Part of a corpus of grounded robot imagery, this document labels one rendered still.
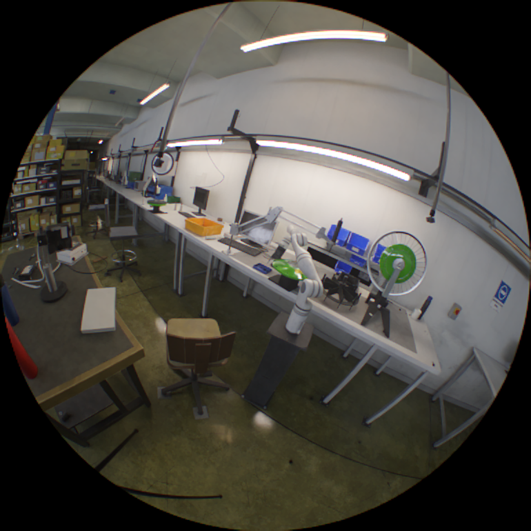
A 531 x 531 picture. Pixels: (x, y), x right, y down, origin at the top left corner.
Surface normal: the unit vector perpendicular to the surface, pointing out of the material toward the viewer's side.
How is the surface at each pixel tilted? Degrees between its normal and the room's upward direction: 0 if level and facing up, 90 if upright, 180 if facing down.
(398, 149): 90
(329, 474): 0
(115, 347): 0
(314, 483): 0
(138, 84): 90
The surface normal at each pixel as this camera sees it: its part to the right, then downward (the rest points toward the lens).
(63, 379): 0.25, -0.89
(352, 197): -0.55, 0.19
